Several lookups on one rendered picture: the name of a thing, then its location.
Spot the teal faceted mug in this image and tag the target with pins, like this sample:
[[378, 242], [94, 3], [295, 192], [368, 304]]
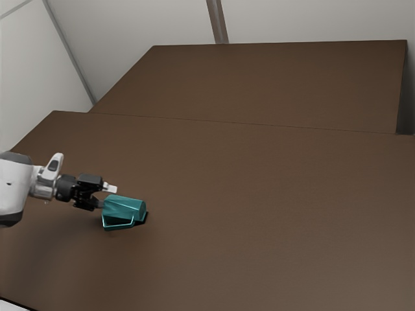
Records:
[[124, 210]]

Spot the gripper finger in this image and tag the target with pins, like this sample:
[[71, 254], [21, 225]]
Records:
[[98, 203], [109, 187]]

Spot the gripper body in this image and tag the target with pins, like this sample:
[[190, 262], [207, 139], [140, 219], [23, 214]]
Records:
[[66, 187]]

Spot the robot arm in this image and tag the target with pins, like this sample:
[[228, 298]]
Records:
[[14, 186]]

